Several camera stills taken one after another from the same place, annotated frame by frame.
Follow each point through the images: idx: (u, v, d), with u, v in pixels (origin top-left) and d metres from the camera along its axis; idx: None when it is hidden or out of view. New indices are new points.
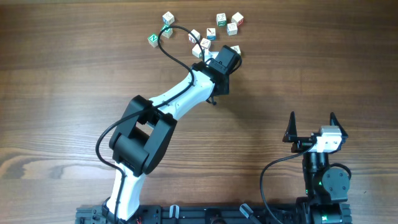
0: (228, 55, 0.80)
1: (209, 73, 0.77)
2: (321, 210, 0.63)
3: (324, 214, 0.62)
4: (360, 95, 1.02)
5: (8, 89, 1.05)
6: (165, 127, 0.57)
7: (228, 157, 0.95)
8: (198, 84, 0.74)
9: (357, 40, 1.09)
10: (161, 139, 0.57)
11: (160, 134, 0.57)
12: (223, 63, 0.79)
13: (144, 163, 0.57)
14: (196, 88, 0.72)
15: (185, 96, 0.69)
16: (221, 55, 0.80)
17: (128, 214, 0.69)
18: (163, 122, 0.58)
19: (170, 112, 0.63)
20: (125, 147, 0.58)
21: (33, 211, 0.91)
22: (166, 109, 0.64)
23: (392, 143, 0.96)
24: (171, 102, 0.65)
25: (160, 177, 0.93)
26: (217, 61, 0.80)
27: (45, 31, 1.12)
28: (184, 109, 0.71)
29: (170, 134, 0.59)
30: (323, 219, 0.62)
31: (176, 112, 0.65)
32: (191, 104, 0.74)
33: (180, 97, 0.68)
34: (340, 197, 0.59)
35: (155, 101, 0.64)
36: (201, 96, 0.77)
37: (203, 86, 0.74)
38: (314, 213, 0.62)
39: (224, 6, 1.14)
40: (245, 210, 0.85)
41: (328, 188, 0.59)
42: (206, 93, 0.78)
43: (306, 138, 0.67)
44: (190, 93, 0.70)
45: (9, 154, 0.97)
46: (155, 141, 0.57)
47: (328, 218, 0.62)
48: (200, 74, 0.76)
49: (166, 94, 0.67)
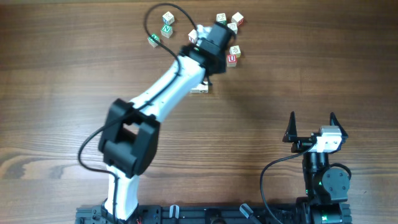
0: (220, 32, 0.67)
1: (198, 56, 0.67)
2: (320, 210, 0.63)
3: (324, 214, 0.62)
4: (360, 95, 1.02)
5: (7, 89, 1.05)
6: (148, 132, 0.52)
7: (228, 157, 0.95)
8: (185, 74, 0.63)
9: (357, 40, 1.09)
10: (147, 143, 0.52)
11: (145, 139, 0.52)
12: (214, 42, 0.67)
13: (135, 167, 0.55)
14: (184, 79, 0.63)
15: (171, 90, 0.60)
16: (211, 33, 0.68)
17: (127, 214, 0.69)
18: (146, 125, 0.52)
19: (153, 112, 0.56)
20: (114, 154, 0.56)
21: (33, 211, 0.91)
22: (148, 109, 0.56)
23: (392, 142, 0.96)
24: (155, 101, 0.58)
25: (159, 177, 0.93)
26: (208, 39, 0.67)
27: (45, 31, 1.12)
28: (171, 105, 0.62)
29: (156, 136, 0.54)
30: (323, 219, 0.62)
31: (161, 111, 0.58)
32: (180, 96, 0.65)
33: (166, 93, 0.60)
34: (341, 198, 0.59)
35: (137, 103, 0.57)
36: (191, 84, 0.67)
37: (191, 74, 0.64)
38: (314, 213, 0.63)
39: (224, 6, 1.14)
40: (245, 209, 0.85)
41: (328, 190, 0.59)
42: (198, 78, 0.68)
43: (306, 138, 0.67)
44: (177, 86, 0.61)
45: (9, 154, 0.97)
46: (140, 147, 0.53)
47: (328, 218, 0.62)
48: (188, 61, 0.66)
49: (150, 91, 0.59)
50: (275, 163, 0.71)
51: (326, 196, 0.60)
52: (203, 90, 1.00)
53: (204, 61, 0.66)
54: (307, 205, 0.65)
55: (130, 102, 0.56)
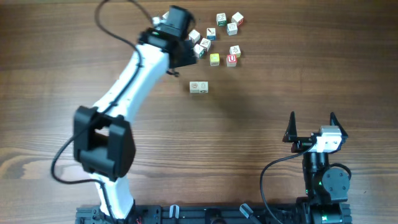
0: (178, 15, 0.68)
1: (159, 43, 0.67)
2: (321, 210, 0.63)
3: (324, 214, 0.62)
4: (360, 95, 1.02)
5: (7, 89, 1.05)
6: (118, 133, 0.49)
7: (228, 157, 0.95)
8: (146, 66, 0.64)
9: (357, 40, 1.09)
10: (120, 145, 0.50)
11: (117, 141, 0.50)
12: (175, 26, 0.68)
13: (115, 170, 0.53)
14: (146, 70, 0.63)
15: (134, 84, 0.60)
16: (170, 17, 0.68)
17: (124, 213, 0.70)
18: (115, 126, 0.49)
19: (120, 113, 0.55)
20: (91, 161, 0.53)
21: (33, 211, 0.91)
22: (115, 110, 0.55)
23: (392, 142, 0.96)
24: (119, 101, 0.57)
25: (159, 177, 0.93)
26: (167, 25, 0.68)
27: (45, 31, 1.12)
28: (138, 99, 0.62)
29: (129, 134, 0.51)
30: (323, 219, 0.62)
31: (129, 107, 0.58)
32: (145, 88, 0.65)
33: (130, 88, 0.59)
34: (341, 198, 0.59)
35: (101, 107, 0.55)
36: (155, 74, 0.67)
37: (153, 64, 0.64)
38: (314, 213, 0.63)
39: (224, 6, 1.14)
40: (245, 209, 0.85)
41: (328, 189, 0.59)
42: (163, 65, 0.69)
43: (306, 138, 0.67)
44: (140, 78, 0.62)
45: (9, 154, 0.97)
46: (114, 149, 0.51)
47: (328, 218, 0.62)
48: (149, 51, 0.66)
49: (113, 91, 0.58)
50: (275, 163, 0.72)
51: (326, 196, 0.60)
52: (203, 89, 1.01)
53: (167, 46, 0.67)
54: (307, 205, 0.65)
55: (94, 107, 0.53)
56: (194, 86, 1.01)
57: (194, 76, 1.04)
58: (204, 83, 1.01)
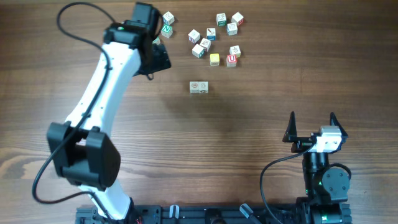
0: (144, 9, 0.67)
1: (128, 38, 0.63)
2: (321, 210, 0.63)
3: (324, 214, 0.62)
4: (360, 95, 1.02)
5: (8, 89, 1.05)
6: (96, 145, 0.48)
7: (228, 157, 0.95)
8: (116, 65, 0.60)
9: (357, 40, 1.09)
10: (101, 157, 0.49)
11: (97, 154, 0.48)
12: (142, 21, 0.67)
13: (101, 182, 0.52)
14: (116, 70, 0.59)
15: (105, 89, 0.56)
16: (136, 13, 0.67)
17: (122, 214, 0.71)
18: (92, 139, 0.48)
19: (95, 124, 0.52)
20: (74, 177, 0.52)
21: (33, 211, 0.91)
22: (89, 122, 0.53)
23: (392, 142, 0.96)
24: (92, 110, 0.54)
25: (159, 177, 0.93)
26: (134, 21, 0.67)
27: (45, 31, 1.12)
28: (114, 104, 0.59)
29: (107, 145, 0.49)
30: (323, 219, 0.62)
31: (104, 116, 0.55)
32: (120, 91, 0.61)
33: (102, 95, 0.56)
34: (342, 198, 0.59)
35: (74, 121, 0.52)
36: (129, 73, 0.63)
37: (124, 63, 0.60)
38: (314, 213, 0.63)
39: (224, 6, 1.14)
40: (245, 209, 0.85)
41: (328, 190, 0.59)
42: (135, 63, 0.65)
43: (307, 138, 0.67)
44: (111, 80, 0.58)
45: (9, 154, 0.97)
46: (96, 162, 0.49)
47: (328, 218, 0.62)
48: (117, 50, 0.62)
49: (84, 102, 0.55)
50: (275, 162, 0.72)
51: (326, 197, 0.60)
52: (203, 90, 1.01)
53: (137, 40, 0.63)
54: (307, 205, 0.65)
55: (66, 123, 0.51)
56: (194, 86, 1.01)
57: (194, 76, 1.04)
58: (204, 83, 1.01)
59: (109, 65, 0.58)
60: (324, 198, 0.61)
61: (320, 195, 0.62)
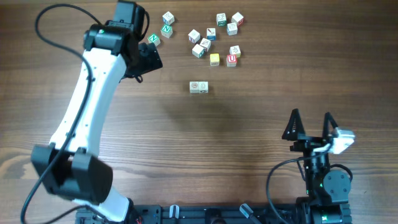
0: (127, 9, 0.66)
1: (110, 40, 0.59)
2: (321, 210, 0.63)
3: (324, 214, 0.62)
4: (360, 95, 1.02)
5: (8, 89, 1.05)
6: (82, 167, 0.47)
7: (228, 157, 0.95)
8: (99, 76, 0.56)
9: (357, 40, 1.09)
10: (89, 178, 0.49)
11: (87, 177, 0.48)
12: (126, 21, 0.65)
13: (94, 199, 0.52)
14: (99, 81, 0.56)
15: (89, 105, 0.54)
16: (119, 13, 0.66)
17: (121, 216, 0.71)
18: (79, 162, 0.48)
19: (79, 145, 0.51)
20: (66, 196, 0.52)
21: (33, 211, 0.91)
22: (73, 143, 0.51)
23: (392, 142, 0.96)
24: (76, 129, 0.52)
25: (159, 177, 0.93)
26: (117, 21, 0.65)
27: (45, 31, 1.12)
28: (100, 118, 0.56)
29: (94, 164, 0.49)
30: (323, 219, 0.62)
31: (89, 135, 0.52)
32: (107, 102, 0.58)
33: (85, 111, 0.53)
34: (344, 200, 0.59)
35: (58, 142, 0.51)
36: (115, 80, 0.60)
37: (107, 71, 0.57)
38: (314, 213, 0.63)
39: (224, 6, 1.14)
40: (245, 210, 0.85)
41: (329, 192, 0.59)
42: (121, 68, 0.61)
43: (309, 145, 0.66)
44: (94, 94, 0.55)
45: (9, 154, 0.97)
46: (84, 183, 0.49)
47: (328, 218, 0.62)
48: (99, 58, 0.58)
49: (67, 119, 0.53)
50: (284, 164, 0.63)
51: (328, 199, 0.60)
52: (203, 89, 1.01)
53: (120, 42, 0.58)
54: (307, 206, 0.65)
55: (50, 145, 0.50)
56: (194, 86, 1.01)
57: (194, 76, 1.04)
58: (204, 83, 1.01)
59: (91, 77, 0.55)
60: (325, 200, 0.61)
61: (321, 197, 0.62)
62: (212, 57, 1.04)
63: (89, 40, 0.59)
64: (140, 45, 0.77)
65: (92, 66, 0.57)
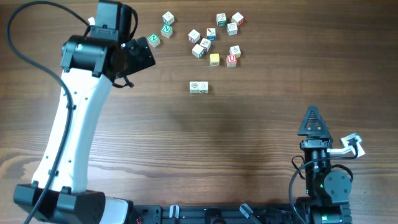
0: (109, 12, 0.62)
1: (91, 56, 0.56)
2: (321, 210, 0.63)
3: (324, 214, 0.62)
4: (360, 95, 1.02)
5: (8, 89, 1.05)
6: (68, 206, 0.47)
7: (228, 157, 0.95)
8: (80, 102, 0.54)
9: (357, 40, 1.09)
10: (78, 217, 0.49)
11: (74, 216, 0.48)
12: (110, 27, 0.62)
13: None
14: (81, 109, 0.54)
15: (69, 139, 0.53)
16: (101, 15, 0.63)
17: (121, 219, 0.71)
18: (64, 205, 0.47)
19: (63, 185, 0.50)
20: None
21: None
22: (57, 181, 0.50)
23: (392, 143, 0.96)
24: (59, 166, 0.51)
25: (159, 177, 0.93)
26: (101, 27, 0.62)
27: (45, 31, 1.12)
28: (84, 147, 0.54)
29: (81, 201, 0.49)
30: (323, 219, 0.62)
31: (72, 170, 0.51)
32: (91, 127, 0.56)
33: (67, 145, 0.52)
34: (342, 200, 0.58)
35: (42, 180, 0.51)
36: (99, 101, 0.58)
37: (88, 98, 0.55)
38: (315, 213, 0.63)
39: (224, 6, 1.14)
40: (245, 209, 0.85)
41: (328, 191, 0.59)
42: (106, 88, 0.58)
43: (316, 130, 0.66)
44: (74, 126, 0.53)
45: (9, 154, 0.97)
46: (74, 219, 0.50)
47: (328, 218, 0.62)
48: (79, 81, 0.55)
49: (50, 155, 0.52)
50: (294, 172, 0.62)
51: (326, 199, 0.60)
52: (203, 89, 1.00)
53: (102, 58, 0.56)
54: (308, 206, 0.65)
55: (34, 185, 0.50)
56: (194, 86, 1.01)
57: (195, 76, 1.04)
58: (204, 83, 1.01)
59: (71, 105, 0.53)
60: (325, 200, 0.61)
61: (321, 198, 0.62)
62: (212, 57, 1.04)
63: (68, 51, 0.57)
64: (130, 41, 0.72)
65: (73, 91, 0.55)
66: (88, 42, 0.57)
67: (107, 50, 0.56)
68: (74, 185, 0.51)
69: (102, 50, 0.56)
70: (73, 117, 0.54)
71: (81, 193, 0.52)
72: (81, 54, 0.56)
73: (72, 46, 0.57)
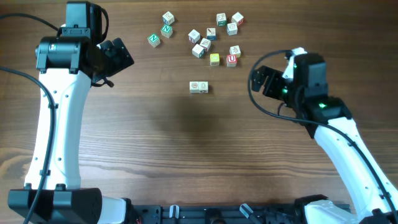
0: (77, 11, 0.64)
1: (65, 54, 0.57)
2: (316, 101, 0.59)
3: (321, 102, 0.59)
4: (360, 95, 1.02)
5: (8, 89, 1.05)
6: (64, 203, 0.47)
7: (228, 157, 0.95)
8: (61, 100, 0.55)
9: (357, 40, 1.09)
10: (76, 213, 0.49)
11: (72, 212, 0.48)
12: (81, 27, 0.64)
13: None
14: (63, 107, 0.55)
15: (56, 137, 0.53)
16: (71, 17, 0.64)
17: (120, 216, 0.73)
18: (60, 201, 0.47)
19: (56, 183, 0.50)
20: None
21: None
22: (49, 182, 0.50)
23: (392, 143, 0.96)
24: (50, 165, 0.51)
25: (159, 177, 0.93)
26: (71, 27, 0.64)
27: (46, 32, 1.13)
28: (72, 145, 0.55)
29: (77, 196, 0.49)
30: (321, 107, 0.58)
31: (61, 168, 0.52)
32: (77, 125, 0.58)
33: (55, 145, 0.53)
34: (320, 65, 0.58)
35: (35, 182, 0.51)
36: (81, 98, 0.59)
37: (69, 95, 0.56)
38: (311, 104, 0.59)
39: (224, 6, 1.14)
40: (245, 210, 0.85)
41: (303, 63, 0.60)
42: (84, 84, 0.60)
43: (260, 75, 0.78)
44: (60, 125, 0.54)
45: (9, 154, 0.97)
46: (73, 217, 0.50)
47: (326, 105, 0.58)
48: (58, 79, 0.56)
49: (38, 156, 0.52)
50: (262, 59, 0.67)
51: (306, 73, 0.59)
52: (203, 89, 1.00)
53: (76, 54, 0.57)
54: (298, 102, 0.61)
55: (27, 187, 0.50)
56: (194, 86, 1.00)
57: (194, 76, 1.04)
58: (204, 83, 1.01)
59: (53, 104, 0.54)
60: (305, 78, 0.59)
61: (303, 78, 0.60)
62: (212, 57, 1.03)
63: (42, 53, 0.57)
64: (104, 43, 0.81)
65: (53, 91, 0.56)
66: (61, 41, 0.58)
67: (81, 46, 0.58)
68: (67, 182, 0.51)
69: (76, 47, 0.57)
70: (57, 117, 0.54)
71: (76, 188, 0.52)
72: (55, 53, 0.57)
73: (45, 46, 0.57)
